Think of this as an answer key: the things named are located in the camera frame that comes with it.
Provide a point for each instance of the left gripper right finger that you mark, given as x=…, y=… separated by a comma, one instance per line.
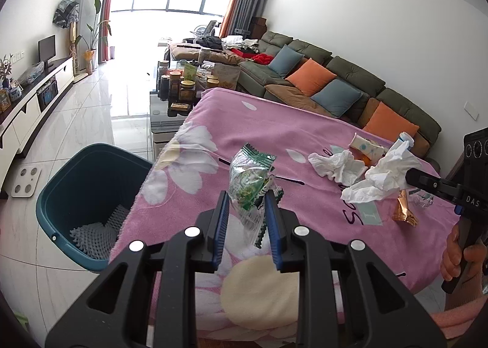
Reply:
x=276, y=230

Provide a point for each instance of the right hand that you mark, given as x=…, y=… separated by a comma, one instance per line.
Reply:
x=474, y=255

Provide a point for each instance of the teal trash bin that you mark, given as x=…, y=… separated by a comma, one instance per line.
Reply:
x=82, y=208

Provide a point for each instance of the orange cushion near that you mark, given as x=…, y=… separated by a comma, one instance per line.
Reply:
x=387, y=124

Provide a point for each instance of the gold foil wrapper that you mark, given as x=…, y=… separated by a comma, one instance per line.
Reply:
x=402, y=213

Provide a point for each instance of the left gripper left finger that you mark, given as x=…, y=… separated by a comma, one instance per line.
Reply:
x=219, y=228

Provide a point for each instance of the orange cushion far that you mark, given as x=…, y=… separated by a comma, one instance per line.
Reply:
x=311, y=77

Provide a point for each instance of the blue-grey cushion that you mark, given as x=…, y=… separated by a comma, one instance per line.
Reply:
x=337, y=97
x=285, y=61

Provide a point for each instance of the orange cushion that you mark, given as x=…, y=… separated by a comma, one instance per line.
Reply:
x=311, y=77
x=387, y=124

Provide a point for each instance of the blue-grey cushion far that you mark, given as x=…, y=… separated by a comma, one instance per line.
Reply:
x=285, y=61

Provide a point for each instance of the white TV cabinet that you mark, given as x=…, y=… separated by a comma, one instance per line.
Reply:
x=21, y=123

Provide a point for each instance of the white standing air conditioner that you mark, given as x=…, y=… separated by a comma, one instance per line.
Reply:
x=88, y=27

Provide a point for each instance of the glass coffee table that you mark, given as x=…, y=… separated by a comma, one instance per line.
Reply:
x=164, y=123

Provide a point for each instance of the white blue-dotted paper cup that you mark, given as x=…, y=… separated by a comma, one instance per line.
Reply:
x=368, y=148

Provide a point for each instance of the white tissue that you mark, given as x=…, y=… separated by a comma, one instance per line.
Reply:
x=341, y=168
x=387, y=177

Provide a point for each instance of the green sectional sofa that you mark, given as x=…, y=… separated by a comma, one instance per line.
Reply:
x=261, y=81

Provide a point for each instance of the pink floral tablecloth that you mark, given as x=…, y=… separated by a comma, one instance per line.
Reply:
x=246, y=299

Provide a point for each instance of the small black monitor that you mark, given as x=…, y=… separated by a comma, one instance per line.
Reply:
x=47, y=50

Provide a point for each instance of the white bathroom scale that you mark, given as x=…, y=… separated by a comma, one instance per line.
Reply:
x=25, y=181

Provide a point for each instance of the tall green potted plant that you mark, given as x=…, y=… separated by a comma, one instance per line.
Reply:
x=105, y=31

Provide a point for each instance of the blue-grey cushion near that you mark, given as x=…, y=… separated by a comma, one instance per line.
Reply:
x=337, y=97

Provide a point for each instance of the clear green plastic wrapper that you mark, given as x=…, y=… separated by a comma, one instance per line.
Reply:
x=250, y=178

